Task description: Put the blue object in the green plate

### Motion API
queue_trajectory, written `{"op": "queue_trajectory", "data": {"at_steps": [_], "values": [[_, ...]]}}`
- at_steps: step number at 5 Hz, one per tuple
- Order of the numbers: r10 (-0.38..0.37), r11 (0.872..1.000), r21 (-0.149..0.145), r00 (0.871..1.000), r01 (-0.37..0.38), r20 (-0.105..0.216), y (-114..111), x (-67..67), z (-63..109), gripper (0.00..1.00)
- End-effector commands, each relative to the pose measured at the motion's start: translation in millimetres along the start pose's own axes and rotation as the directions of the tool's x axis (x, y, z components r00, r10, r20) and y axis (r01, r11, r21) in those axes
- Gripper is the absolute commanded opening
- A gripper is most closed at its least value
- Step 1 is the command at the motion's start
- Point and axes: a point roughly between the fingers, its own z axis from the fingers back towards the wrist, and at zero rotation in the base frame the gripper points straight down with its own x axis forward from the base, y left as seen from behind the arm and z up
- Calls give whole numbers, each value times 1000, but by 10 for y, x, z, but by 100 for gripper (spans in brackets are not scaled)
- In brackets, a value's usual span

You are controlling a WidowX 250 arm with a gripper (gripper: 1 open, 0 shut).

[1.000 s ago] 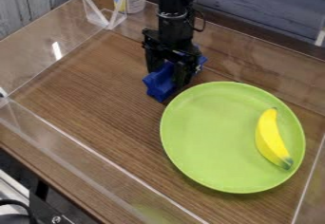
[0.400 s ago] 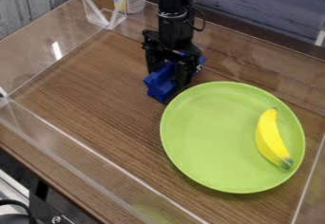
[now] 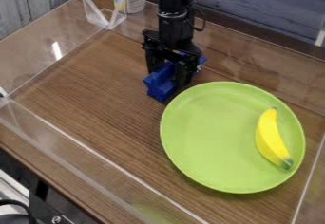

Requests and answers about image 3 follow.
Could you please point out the clear acrylic enclosure wall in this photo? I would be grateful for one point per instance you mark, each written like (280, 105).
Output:
(80, 124)

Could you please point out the yellow toy banana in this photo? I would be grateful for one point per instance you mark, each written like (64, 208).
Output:
(269, 141)

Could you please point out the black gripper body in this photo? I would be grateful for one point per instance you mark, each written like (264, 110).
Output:
(174, 36)

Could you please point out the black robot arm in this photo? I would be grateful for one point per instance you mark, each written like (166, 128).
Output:
(175, 8)

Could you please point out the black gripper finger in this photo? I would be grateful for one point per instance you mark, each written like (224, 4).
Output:
(154, 59)
(185, 71)

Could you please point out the blue plastic block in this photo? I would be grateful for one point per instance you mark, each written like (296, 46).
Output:
(161, 81)

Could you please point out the green round plate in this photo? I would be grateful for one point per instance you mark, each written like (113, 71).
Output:
(208, 135)

